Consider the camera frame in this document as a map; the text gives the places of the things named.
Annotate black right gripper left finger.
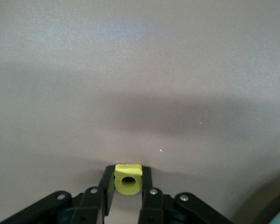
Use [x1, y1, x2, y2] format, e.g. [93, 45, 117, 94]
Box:
[0, 165, 116, 224]

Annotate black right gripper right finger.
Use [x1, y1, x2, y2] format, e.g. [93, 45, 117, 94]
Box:
[138, 165, 237, 224]

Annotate yellow foam letter a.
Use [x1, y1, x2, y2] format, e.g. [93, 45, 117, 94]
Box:
[113, 163, 143, 196]

